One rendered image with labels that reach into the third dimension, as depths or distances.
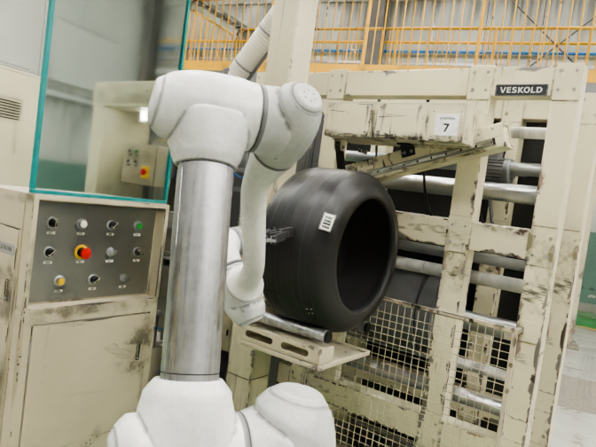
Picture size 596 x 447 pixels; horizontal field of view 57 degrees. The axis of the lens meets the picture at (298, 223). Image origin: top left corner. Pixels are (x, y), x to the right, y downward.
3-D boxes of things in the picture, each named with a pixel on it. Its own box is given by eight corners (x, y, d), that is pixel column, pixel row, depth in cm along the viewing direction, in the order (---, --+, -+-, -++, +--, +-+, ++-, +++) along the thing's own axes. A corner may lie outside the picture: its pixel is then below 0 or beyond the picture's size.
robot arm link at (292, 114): (296, 129, 122) (237, 117, 117) (333, 74, 107) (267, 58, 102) (301, 179, 116) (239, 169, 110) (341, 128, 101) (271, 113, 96)
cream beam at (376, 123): (322, 135, 234) (326, 100, 233) (352, 144, 254) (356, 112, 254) (461, 143, 199) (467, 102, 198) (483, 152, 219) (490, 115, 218)
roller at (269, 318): (252, 306, 211) (258, 309, 215) (247, 317, 210) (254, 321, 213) (328, 329, 191) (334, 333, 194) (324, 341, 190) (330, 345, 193)
